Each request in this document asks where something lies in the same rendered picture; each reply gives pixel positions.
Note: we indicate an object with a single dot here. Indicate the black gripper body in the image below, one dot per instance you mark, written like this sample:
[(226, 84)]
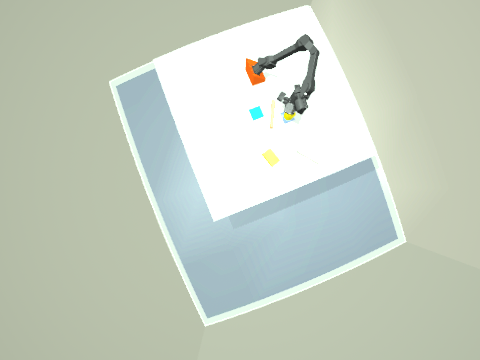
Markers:
[(282, 97)]

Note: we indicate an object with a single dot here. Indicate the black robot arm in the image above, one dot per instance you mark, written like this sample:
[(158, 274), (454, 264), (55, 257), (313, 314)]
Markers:
[(303, 44)]

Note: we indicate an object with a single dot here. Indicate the yellow block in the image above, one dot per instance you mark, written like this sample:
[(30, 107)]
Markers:
[(271, 157)]

